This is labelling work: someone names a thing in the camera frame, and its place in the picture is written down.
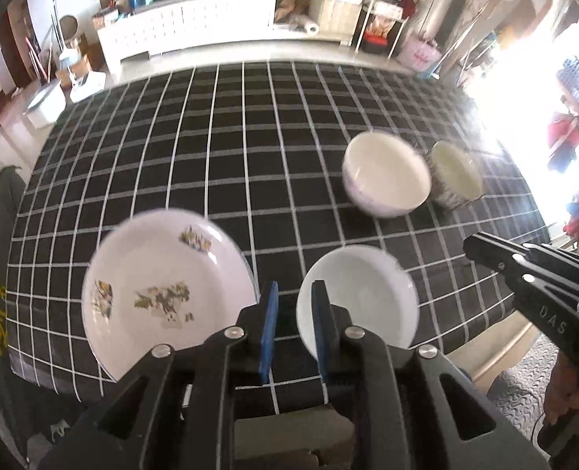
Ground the white metal shelf rack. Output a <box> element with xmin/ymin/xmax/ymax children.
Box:
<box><xmin>351</xmin><ymin>0</ymin><xmax>425</xmax><ymax>58</ymax></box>

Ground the dark patterned bowl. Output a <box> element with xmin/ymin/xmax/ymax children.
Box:
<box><xmin>427</xmin><ymin>139</ymin><xmax>484</xmax><ymax>210</ymax></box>

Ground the white bin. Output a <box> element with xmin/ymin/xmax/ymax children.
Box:
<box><xmin>24</xmin><ymin>81</ymin><xmax>68</xmax><ymax>128</ymax></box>

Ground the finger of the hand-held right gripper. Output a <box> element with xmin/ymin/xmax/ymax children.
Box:
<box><xmin>463</xmin><ymin>231</ymin><xmax>579</xmax><ymax>305</ymax></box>
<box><xmin>522</xmin><ymin>243</ymin><xmax>579</xmax><ymax>276</ymax></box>

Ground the leaning oval board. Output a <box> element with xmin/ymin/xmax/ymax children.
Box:
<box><xmin>439</xmin><ymin>0</ymin><xmax>551</xmax><ymax>80</ymax></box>

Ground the pink bag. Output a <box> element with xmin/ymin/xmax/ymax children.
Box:
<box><xmin>397</xmin><ymin>32</ymin><xmax>442</xmax><ymax>77</ymax></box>

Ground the person's right hand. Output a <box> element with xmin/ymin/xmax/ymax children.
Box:
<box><xmin>544</xmin><ymin>347</ymin><xmax>579</xmax><ymax>428</ymax></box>

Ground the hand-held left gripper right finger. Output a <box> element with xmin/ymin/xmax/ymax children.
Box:
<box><xmin>310</xmin><ymin>280</ymin><xmax>551</xmax><ymax>470</ymax></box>

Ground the small white patterned plate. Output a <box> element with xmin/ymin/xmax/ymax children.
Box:
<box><xmin>81</xmin><ymin>208</ymin><xmax>259</xmax><ymax>383</ymax></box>

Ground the white paper roll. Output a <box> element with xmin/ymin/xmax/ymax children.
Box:
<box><xmin>289</xmin><ymin>12</ymin><xmax>320</xmax><ymax>35</ymax></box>

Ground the red clothing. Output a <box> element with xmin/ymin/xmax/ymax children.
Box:
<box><xmin>546</xmin><ymin>112</ymin><xmax>579</xmax><ymax>173</ymax></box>

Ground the white dustpan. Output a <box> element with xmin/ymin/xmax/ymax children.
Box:
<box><xmin>69</xmin><ymin>71</ymin><xmax>107</xmax><ymax>103</ymax></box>

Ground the white television cabinet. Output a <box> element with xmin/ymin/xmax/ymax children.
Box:
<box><xmin>96</xmin><ymin>0</ymin><xmax>364</xmax><ymax>62</ymax></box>

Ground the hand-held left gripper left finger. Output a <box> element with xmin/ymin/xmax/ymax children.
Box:
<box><xmin>40</xmin><ymin>281</ymin><xmax>280</xmax><ymax>470</ymax></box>

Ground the cream white bowl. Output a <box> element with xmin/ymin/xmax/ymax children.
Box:
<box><xmin>342</xmin><ymin>131</ymin><xmax>432</xmax><ymax>219</ymax></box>

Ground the white broom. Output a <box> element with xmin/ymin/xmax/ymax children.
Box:
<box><xmin>45</xmin><ymin>0</ymin><xmax>83</xmax><ymax>80</ymax></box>

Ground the white bowl with pink pattern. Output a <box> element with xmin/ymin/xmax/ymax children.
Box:
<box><xmin>296</xmin><ymin>246</ymin><xmax>420</xmax><ymax>368</ymax></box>

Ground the grey patterned floor mat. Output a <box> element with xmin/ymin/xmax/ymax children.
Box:
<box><xmin>488</xmin><ymin>335</ymin><xmax>567</xmax><ymax>470</ymax></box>

